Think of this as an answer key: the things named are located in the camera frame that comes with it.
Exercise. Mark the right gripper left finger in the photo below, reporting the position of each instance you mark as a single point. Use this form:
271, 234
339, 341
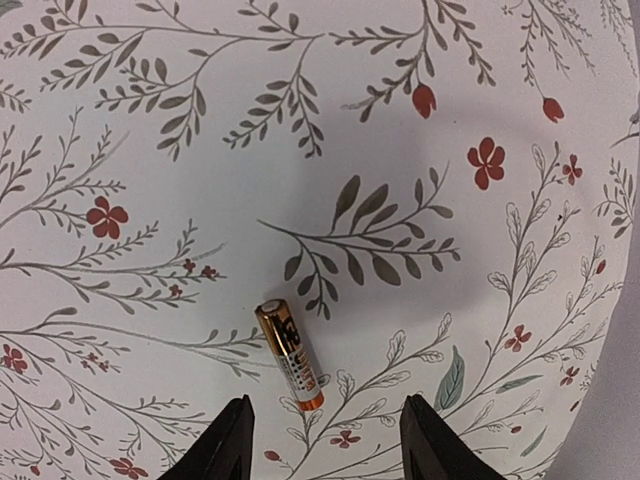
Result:
224, 450

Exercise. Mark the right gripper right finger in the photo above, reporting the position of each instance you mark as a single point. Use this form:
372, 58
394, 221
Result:
431, 450

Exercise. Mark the gold battery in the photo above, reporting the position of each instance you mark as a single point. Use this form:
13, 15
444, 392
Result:
286, 344

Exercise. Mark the floral patterned table mat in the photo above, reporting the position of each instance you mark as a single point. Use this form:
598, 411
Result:
442, 191

